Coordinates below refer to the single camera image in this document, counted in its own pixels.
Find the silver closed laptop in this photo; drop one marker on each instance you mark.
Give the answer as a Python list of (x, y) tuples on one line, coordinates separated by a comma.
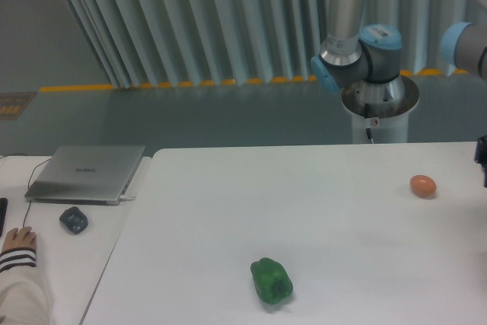
[(87, 174)]

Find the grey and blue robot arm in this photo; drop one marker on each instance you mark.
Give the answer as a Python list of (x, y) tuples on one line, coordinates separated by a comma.
[(364, 64)]

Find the black phone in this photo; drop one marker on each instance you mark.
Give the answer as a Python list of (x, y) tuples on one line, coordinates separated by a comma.
[(3, 212)]

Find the person's hand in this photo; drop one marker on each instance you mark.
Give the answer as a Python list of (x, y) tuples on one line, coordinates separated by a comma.
[(20, 239)]

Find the brown egg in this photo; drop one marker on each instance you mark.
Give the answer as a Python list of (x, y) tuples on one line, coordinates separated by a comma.
[(423, 185)]

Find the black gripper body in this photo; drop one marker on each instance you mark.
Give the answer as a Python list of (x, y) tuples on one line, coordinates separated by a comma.
[(480, 156)]

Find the white striped sleeve forearm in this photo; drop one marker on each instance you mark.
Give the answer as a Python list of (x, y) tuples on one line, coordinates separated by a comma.
[(23, 292)]

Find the white usb plug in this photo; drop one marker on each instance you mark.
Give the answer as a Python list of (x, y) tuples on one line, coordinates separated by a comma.
[(126, 198)]

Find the green bell pepper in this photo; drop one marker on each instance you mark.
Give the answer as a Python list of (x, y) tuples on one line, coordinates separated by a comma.
[(271, 281)]

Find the dark grey small tray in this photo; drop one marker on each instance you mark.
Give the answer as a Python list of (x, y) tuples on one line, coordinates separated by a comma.
[(74, 220)]

